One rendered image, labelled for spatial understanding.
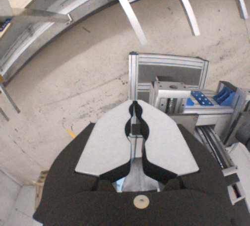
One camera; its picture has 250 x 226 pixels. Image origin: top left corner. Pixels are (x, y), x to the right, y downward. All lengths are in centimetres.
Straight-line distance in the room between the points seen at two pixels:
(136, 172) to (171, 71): 109
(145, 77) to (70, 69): 88
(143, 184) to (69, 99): 158
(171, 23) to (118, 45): 63
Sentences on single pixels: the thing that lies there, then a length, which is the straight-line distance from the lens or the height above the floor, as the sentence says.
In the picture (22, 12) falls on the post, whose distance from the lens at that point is 47.
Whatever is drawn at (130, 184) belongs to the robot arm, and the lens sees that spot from 41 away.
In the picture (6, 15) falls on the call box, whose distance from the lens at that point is 39.
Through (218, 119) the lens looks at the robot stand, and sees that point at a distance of 79.
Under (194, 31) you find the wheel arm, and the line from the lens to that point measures 63.
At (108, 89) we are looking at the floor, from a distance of 158.
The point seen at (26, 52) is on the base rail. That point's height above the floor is 70.
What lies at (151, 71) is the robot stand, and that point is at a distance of 128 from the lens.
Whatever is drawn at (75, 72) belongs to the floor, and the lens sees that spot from 161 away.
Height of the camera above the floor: 142
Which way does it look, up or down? 60 degrees down
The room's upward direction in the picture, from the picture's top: 175 degrees counter-clockwise
